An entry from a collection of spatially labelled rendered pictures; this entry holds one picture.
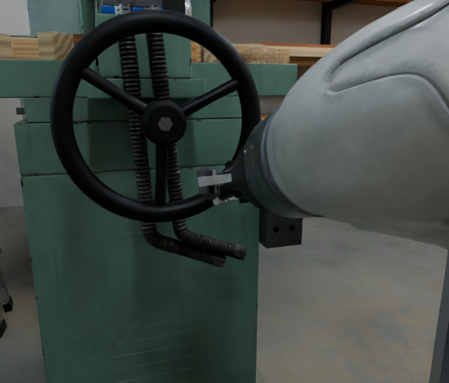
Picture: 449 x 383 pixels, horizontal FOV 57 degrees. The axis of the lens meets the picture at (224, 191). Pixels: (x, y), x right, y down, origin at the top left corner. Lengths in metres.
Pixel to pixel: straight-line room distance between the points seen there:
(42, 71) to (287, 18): 2.98
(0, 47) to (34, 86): 0.08
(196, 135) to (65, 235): 0.30
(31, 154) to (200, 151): 0.29
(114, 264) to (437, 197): 0.69
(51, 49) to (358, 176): 0.63
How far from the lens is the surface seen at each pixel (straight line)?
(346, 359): 1.49
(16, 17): 3.27
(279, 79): 0.82
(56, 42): 0.76
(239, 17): 3.44
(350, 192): 0.20
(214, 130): 0.78
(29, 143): 0.76
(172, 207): 0.60
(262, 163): 0.28
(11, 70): 0.76
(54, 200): 0.78
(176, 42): 0.67
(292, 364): 1.43
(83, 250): 0.80
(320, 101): 0.20
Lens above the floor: 0.86
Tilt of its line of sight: 14 degrees down
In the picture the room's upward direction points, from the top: straight up
